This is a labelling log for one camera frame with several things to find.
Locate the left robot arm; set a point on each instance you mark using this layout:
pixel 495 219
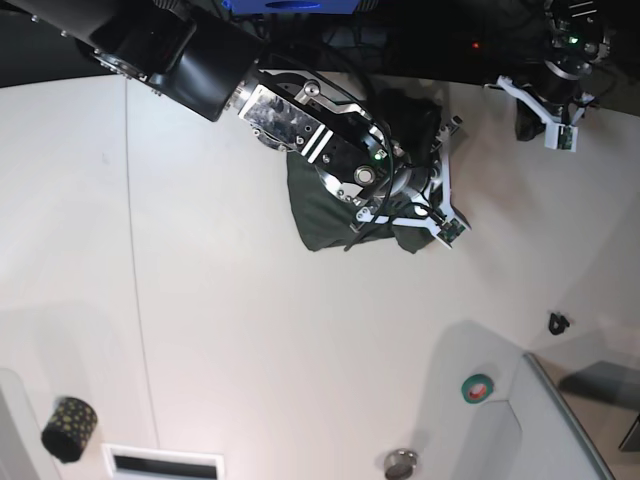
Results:
pixel 577 31

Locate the round metal tin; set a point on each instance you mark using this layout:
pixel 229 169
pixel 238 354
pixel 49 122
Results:
pixel 400 464

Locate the small black clip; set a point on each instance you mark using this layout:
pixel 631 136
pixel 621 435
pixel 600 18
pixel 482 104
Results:
pixel 558 323

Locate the blue box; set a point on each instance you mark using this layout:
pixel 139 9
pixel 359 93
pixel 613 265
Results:
pixel 246 7

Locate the dark green t-shirt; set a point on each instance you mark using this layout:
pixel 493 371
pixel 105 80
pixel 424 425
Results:
pixel 324 222

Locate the black gold dotted cup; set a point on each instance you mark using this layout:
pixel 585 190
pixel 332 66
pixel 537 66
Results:
pixel 69 429

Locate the white slotted tray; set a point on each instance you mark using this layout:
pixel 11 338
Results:
pixel 126 462

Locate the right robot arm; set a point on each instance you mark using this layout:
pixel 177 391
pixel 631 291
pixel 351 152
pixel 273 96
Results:
pixel 207 65

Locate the green tape roll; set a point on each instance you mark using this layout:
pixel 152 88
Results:
pixel 477 388

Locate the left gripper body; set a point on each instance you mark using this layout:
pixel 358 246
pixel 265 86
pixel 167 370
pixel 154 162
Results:
pixel 558 82

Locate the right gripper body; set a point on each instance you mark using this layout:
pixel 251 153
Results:
pixel 417 181

